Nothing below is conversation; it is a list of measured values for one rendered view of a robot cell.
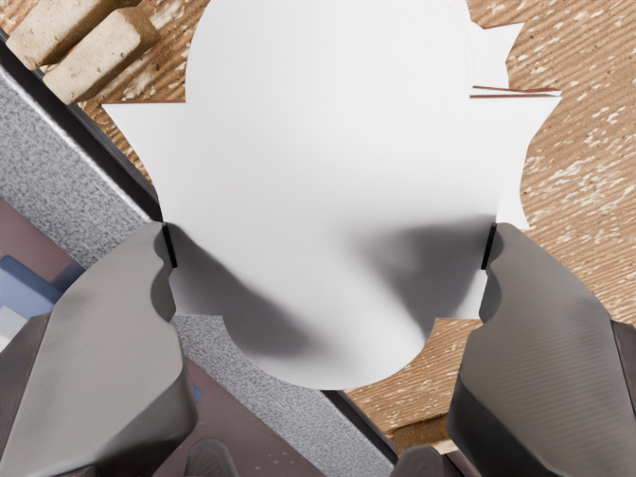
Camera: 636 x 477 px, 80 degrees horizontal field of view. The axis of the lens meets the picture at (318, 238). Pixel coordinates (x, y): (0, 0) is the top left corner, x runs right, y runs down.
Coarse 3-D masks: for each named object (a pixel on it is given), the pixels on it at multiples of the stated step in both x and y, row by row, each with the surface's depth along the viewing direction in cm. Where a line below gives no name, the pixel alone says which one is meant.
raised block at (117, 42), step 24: (120, 24) 18; (144, 24) 19; (96, 48) 18; (120, 48) 18; (144, 48) 20; (48, 72) 19; (72, 72) 19; (96, 72) 19; (120, 72) 21; (72, 96) 20
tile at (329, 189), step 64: (256, 0) 10; (320, 0) 10; (384, 0) 10; (192, 64) 10; (256, 64) 10; (320, 64) 10; (384, 64) 10; (448, 64) 10; (128, 128) 11; (192, 128) 11; (256, 128) 11; (320, 128) 11; (384, 128) 11; (448, 128) 11; (512, 128) 11; (192, 192) 12; (256, 192) 12; (320, 192) 12; (384, 192) 12; (448, 192) 12; (192, 256) 13; (256, 256) 13; (320, 256) 13; (384, 256) 13; (448, 256) 13; (256, 320) 14; (320, 320) 14; (384, 320) 14; (320, 384) 16
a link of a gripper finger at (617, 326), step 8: (616, 328) 8; (624, 328) 8; (632, 328) 8; (616, 336) 7; (624, 336) 7; (632, 336) 7; (616, 344) 7; (624, 344) 7; (632, 344) 7; (624, 352) 7; (632, 352) 7; (624, 360) 7; (632, 360) 7; (624, 368) 7; (632, 368) 7; (632, 376) 7; (632, 384) 6; (632, 392) 6; (632, 400) 6; (632, 408) 6
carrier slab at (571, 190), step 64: (192, 0) 19; (512, 0) 19; (576, 0) 19; (512, 64) 20; (576, 64) 20; (576, 128) 22; (576, 192) 24; (576, 256) 26; (448, 320) 30; (384, 384) 34; (448, 384) 34
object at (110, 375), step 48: (144, 240) 11; (96, 288) 9; (144, 288) 9; (48, 336) 8; (96, 336) 8; (144, 336) 8; (48, 384) 7; (96, 384) 7; (144, 384) 7; (192, 384) 8; (48, 432) 6; (96, 432) 6; (144, 432) 6
